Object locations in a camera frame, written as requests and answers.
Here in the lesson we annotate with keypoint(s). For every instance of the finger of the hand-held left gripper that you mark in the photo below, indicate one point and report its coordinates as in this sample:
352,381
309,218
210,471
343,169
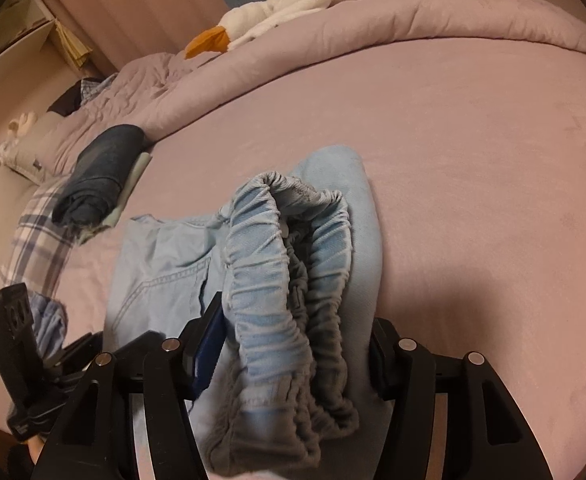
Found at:
80,347

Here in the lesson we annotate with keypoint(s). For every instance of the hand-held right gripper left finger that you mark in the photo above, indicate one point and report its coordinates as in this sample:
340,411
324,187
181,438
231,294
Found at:
207,355

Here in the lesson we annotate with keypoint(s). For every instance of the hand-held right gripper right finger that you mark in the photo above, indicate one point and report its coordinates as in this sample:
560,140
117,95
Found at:
388,365

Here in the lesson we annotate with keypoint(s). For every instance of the light blue denim pants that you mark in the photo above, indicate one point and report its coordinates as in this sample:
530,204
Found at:
283,270

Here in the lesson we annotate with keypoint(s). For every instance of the light blue cloth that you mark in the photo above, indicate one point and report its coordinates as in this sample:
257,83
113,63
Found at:
48,317

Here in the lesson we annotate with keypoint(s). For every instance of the plaid pillow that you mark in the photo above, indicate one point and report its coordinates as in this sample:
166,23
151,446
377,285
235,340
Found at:
43,240

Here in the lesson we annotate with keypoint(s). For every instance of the folded dark denim jeans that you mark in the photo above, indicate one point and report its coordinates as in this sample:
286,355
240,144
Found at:
100,175

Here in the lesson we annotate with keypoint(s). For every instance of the folded light green cloth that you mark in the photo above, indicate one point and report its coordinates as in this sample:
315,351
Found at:
135,175

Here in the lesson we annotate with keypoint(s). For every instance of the small white plush toy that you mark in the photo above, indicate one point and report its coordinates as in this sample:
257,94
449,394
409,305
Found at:
8,145

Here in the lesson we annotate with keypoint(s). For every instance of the grey pillow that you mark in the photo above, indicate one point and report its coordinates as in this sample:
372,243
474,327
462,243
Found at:
38,145

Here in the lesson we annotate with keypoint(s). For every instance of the pink bed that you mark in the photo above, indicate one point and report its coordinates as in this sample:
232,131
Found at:
473,160

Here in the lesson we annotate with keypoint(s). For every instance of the dark cloth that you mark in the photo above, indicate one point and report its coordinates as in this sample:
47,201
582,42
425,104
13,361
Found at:
68,100

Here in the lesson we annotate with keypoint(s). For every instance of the small checked cloth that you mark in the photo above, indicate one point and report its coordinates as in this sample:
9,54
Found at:
95,87

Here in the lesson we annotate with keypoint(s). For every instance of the white shelf unit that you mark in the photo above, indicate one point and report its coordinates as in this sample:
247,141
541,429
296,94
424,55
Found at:
18,25

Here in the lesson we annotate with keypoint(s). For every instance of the pink duvet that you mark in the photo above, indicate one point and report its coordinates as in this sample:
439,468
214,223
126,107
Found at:
373,25

